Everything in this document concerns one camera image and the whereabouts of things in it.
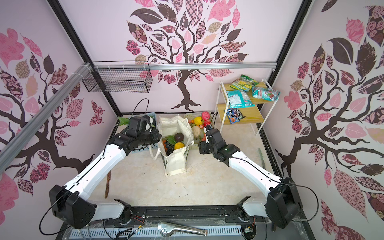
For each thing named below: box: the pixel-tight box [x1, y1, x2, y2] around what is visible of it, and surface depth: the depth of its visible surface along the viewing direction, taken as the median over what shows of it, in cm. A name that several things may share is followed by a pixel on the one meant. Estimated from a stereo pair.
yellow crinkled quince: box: [194, 116, 203, 126], surface depth 112 cm
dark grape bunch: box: [165, 140, 175, 157], surface depth 87 cm
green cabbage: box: [167, 135, 177, 145], surface depth 93 cm
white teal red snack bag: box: [252, 86, 281, 102], surface depth 79 cm
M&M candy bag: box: [227, 108, 246, 125], surface depth 97 cm
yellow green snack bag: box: [229, 74, 260, 92], surface depth 89 cm
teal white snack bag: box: [226, 90, 256, 109], surface depth 79 cm
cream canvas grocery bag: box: [149, 114, 195, 177], surface depth 89 cm
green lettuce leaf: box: [118, 116, 131, 126], surface depth 105 cm
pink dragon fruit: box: [201, 111, 211, 121], surface depth 109 cm
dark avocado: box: [174, 132, 184, 142], surface depth 94 cm
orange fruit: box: [174, 142, 185, 150], surface depth 92 cm
